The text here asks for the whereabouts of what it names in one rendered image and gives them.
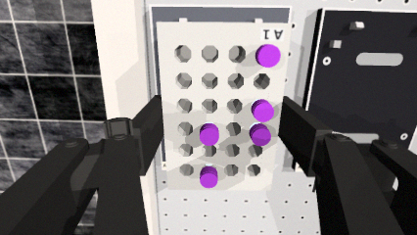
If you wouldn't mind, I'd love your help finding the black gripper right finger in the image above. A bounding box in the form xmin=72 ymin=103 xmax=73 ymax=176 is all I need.
xmin=278 ymin=96 xmax=417 ymax=235

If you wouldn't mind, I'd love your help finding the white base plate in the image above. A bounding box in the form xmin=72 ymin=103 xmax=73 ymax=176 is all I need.
xmin=141 ymin=0 xmax=417 ymax=235

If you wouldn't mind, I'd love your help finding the black flat plate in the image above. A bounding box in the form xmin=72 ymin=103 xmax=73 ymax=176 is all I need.
xmin=301 ymin=8 xmax=417 ymax=149

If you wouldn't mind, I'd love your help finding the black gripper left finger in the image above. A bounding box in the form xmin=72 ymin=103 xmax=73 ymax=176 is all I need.
xmin=0 ymin=95 xmax=164 ymax=235

